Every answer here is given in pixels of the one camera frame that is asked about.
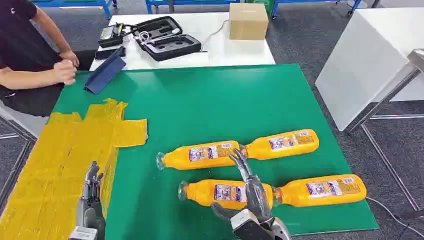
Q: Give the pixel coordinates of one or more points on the large white table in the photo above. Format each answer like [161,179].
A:
[364,66]

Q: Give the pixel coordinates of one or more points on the orange drink bottle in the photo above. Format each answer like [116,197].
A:
[179,159]
[202,193]
[261,147]
[298,195]

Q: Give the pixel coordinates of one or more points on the steel table frame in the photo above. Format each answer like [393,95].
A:
[391,89]
[20,132]

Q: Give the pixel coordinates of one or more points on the cardboard box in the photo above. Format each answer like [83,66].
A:
[248,23]

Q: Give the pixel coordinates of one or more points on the green crate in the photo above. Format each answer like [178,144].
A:
[261,4]

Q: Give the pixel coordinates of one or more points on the blue folding stand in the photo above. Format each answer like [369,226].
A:
[104,73]

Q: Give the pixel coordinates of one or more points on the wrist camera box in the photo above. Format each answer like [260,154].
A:
[243,222]
[82,234]

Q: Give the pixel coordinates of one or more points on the person's right hand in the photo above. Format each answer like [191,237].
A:
[65,73]

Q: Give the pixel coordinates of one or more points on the blue cart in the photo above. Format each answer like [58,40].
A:
[99,3]
[185,2]
[298,2]

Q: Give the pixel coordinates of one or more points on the person's left hand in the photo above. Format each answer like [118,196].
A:
[70,57]

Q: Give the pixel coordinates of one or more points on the black phone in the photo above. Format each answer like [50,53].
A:
[106,53]

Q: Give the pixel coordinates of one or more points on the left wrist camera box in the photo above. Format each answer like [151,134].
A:
[82,234]

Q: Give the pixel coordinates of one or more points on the green mat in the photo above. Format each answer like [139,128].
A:
[205,106]

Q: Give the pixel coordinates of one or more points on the open black foam case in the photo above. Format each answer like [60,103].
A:
[172,46]

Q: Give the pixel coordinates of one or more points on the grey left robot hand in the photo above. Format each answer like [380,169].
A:
[89,208]

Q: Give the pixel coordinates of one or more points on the yellow sheet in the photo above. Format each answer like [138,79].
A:
[59,165]

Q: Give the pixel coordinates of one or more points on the person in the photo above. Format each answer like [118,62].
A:
[23,43]

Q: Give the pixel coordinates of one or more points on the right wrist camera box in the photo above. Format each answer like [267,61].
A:
[243,222]

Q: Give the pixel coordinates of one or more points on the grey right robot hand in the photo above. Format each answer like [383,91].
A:
[256,198]

